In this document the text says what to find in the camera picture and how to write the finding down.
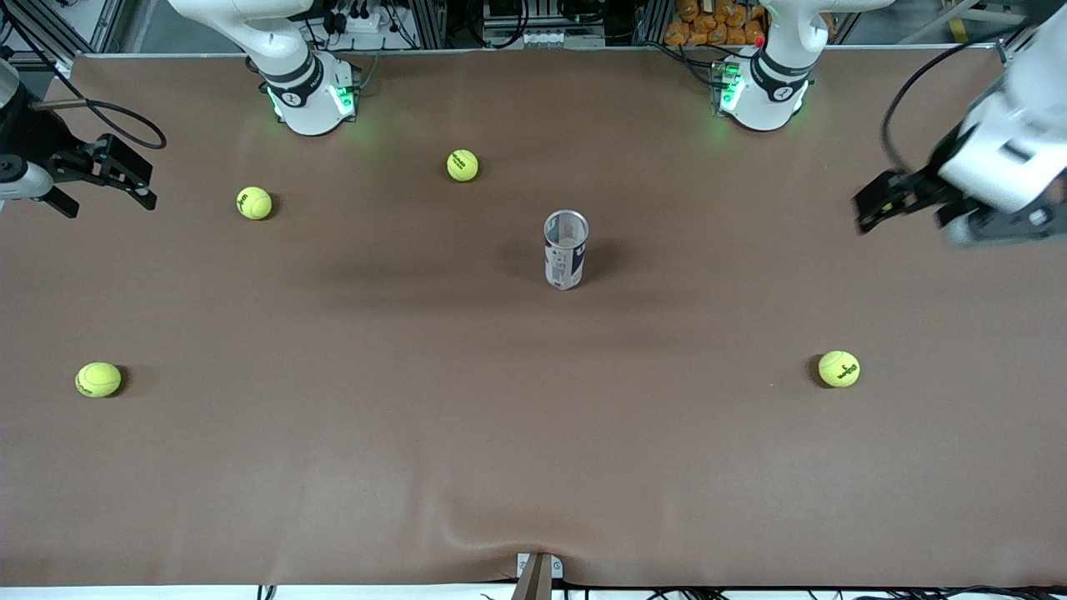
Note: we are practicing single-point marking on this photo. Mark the white blue Wilson tennis can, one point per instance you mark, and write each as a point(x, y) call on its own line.
point(567, 258)

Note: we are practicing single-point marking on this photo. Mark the grey connector equipment block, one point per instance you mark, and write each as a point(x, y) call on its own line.
point(542, 37)

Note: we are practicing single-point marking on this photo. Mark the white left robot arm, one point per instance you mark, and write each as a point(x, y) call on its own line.
point(775, 83)

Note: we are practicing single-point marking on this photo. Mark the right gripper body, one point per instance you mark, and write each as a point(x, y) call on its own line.
point(33, 137)

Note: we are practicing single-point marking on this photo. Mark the white diagonal bar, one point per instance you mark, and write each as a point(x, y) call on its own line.
point(942, 21)

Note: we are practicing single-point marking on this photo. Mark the metal table clamp bracket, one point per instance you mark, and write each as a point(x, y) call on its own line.
point(557, 567)

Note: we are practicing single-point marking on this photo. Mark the aluminium frame posts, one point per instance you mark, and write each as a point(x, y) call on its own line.
point(429, 21)

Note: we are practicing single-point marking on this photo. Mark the yellow-green Wilson tennis ball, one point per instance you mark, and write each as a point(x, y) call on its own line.
point(98, 380)
point(254, 203)
point(463, 165)
point(839, 369)

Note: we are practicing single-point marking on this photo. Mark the aluminium frame profiles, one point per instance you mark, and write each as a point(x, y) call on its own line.
point(50, 25)

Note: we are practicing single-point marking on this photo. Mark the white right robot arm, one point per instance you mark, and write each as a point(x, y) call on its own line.
point(292, 75)

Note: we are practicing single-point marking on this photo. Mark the brown wooden post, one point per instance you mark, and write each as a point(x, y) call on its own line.
point(533, 583)

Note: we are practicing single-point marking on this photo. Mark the white power strip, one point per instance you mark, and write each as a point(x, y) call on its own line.
point(367, 21)

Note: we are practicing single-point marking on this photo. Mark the orange snack packets pile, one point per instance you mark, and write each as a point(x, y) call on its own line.
point(717, 21)

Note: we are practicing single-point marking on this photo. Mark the brown table mat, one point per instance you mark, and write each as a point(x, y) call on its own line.
point(417, 417)

